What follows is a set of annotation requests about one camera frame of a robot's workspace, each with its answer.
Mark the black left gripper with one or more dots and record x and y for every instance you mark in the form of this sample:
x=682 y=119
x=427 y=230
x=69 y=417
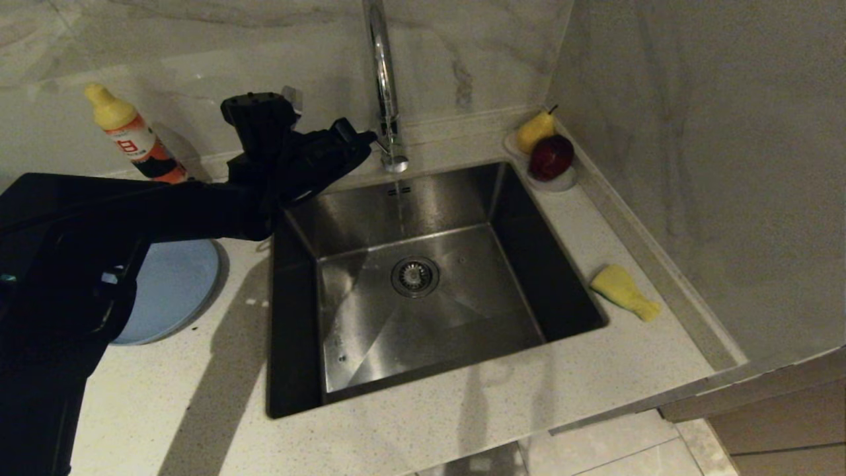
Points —
x=284 y=172

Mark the chrome faucet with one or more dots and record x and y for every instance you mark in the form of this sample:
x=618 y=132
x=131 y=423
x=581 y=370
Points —
x=383 y=79

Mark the blue plate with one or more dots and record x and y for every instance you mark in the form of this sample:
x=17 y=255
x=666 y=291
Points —
x=178 y=291

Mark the yellow sponge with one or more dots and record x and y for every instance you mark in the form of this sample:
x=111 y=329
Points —
x=618 y=284

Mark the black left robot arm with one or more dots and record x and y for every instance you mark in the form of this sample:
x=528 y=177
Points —
x=99 y=225

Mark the metal sink drain strainer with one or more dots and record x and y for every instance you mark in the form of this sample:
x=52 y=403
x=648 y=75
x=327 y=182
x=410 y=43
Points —
x=415 y=277

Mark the stainless steel sink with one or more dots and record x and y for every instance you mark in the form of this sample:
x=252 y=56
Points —
x=502 y=317

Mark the running water stream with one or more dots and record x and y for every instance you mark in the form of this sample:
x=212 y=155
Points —
x=400 y=205

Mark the yellow pear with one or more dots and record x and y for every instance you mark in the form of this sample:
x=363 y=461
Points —
x=532 y=135

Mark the red apple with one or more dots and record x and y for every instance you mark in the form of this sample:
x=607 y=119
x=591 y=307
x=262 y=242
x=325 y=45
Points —
x=550 y=158

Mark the small white dish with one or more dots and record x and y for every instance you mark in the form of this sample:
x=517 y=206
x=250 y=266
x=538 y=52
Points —
x=562 y=186

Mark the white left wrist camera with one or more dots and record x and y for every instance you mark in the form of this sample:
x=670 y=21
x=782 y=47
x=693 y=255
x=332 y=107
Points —
x=294 y=98

